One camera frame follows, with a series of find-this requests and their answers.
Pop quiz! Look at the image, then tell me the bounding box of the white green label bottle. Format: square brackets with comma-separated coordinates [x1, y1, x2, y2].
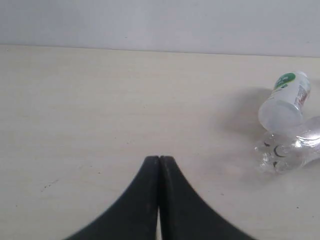
[258, 71, 311, 132]

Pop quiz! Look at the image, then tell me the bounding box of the clear red-cap bottle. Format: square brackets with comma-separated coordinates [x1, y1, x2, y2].
[254, 116, 320, 173]

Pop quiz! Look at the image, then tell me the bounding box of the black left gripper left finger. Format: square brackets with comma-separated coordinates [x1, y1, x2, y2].
[68, 156, 160, 240]

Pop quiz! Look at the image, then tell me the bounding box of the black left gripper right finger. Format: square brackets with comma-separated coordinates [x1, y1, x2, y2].
[159, 156, 252, 240]

